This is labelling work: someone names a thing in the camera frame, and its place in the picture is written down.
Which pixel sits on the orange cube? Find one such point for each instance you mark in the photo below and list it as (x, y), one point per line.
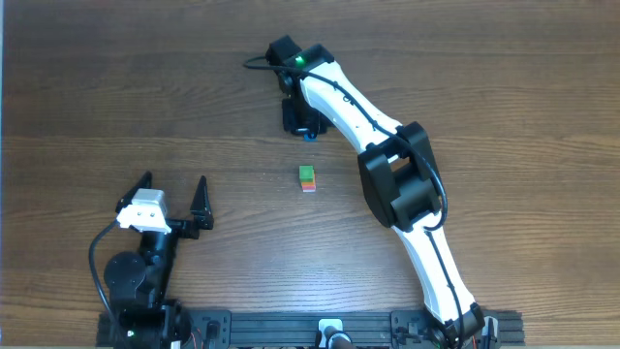
(309, 184)

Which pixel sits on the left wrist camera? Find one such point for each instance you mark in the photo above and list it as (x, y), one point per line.
(145, 211)

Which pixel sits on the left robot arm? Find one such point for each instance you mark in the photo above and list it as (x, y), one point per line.
(126, 281)

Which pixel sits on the green cube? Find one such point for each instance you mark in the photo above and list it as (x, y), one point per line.
(306, 173)

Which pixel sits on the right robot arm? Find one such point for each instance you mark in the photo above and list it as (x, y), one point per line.
(402, 189)

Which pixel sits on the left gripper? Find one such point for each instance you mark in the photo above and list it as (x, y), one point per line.
(184, 229)

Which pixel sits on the mounting rail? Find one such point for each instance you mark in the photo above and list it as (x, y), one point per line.
(271, 329)

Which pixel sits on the blue cube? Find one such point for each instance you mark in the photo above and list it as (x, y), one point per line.
(310, 137)

